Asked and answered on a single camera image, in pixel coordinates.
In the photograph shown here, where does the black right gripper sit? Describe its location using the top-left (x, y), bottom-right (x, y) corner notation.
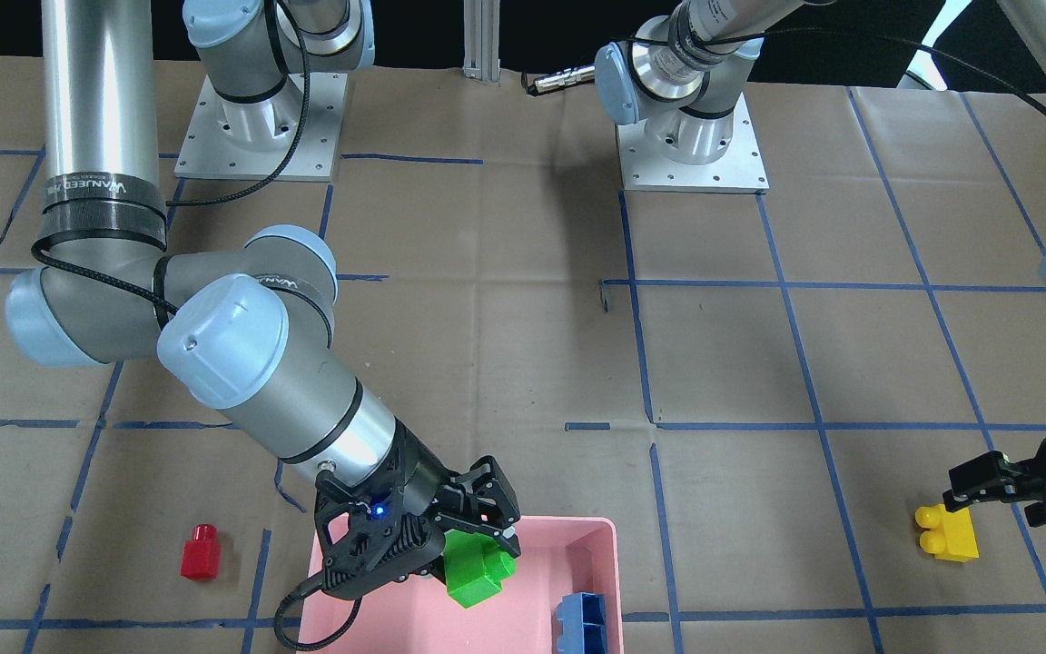
top-left (314, 421), bottom-right (520, 600)

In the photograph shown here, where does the green toy block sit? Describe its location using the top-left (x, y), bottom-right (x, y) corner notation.
top-left (444, 529), bottom-right (518, 609)

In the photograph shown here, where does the yellow toy block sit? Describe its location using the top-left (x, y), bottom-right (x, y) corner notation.
top-left (913, 504), bottom-right (980, 563)

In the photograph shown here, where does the blue toy block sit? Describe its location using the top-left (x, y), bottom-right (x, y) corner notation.
top-left (555, 592), bottom-right (607, 653)

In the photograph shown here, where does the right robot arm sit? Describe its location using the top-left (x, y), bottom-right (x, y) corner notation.
top-left (5, 1), bottom-right (520, 606)

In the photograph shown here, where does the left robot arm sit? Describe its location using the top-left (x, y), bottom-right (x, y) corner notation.
top-left (593, 1), bottom-right (1046, 529)

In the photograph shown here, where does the pink plastic box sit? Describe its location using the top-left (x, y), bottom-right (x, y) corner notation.
top-left (325, 516), bottom-right (624, 653)

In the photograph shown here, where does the red toy block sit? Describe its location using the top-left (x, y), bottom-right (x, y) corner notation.
top-left (179, 524), bottom-right (222, 582)

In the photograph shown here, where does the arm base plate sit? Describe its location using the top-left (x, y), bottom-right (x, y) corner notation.
top-left (616, 96), bottom-right (771, 194)
top-left (175, 72), bottom-right (349, 183)

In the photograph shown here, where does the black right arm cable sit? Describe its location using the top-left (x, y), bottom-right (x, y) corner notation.
top-left (31, 0), bottom-right (362, 652)

